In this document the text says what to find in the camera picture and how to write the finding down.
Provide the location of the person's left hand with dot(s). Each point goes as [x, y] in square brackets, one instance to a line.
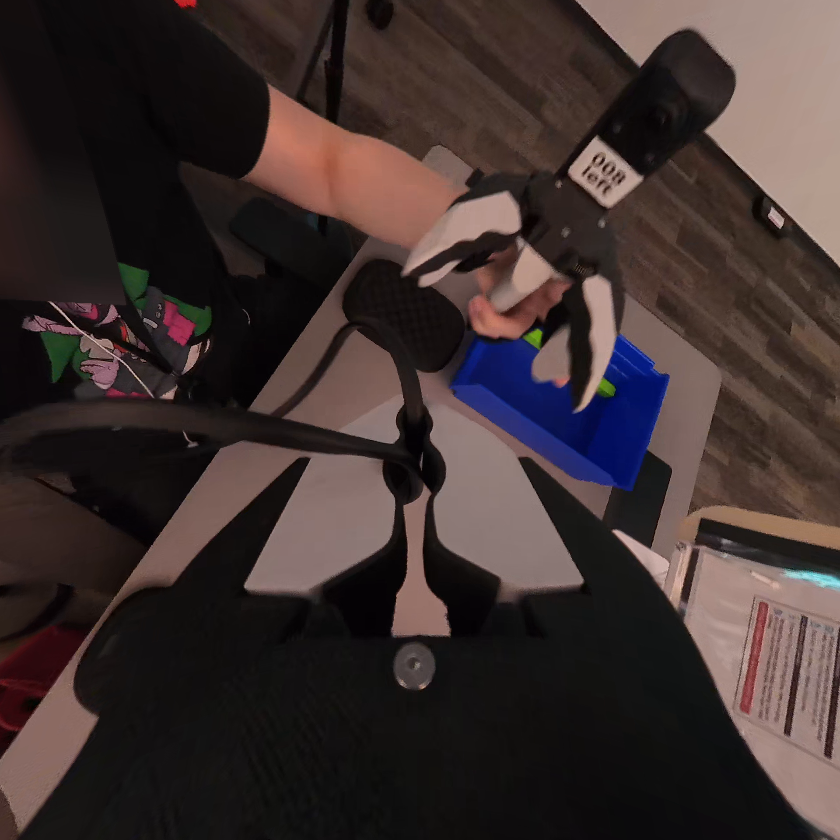
[508, 325]

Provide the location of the black rolling sign stand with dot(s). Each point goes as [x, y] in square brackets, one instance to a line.
[334, 59]

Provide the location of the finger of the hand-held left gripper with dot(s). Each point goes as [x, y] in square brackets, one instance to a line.
[466, 226]
[600, 328]

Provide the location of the document display board with stand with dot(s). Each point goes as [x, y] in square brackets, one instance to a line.
[774, 623]

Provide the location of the person's left forearm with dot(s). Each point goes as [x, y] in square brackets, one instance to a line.
[354, 177]

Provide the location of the black office chair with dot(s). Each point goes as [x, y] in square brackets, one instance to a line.
[282, 243]

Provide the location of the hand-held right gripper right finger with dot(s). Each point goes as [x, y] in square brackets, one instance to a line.
[505, 531]

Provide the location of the long green block bar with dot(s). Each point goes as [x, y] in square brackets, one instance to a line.
[535, 339]

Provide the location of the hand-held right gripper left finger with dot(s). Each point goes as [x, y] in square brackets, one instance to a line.
[315, 531]

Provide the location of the black floor power box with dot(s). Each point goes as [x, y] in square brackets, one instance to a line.
[773, 216]

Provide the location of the blue plastic bin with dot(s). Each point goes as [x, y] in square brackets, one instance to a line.
[590, 433]

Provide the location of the red plastic crate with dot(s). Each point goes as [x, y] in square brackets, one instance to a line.
[39, 682]

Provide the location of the black mesh wrist rest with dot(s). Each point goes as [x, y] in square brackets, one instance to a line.
[407, 315]

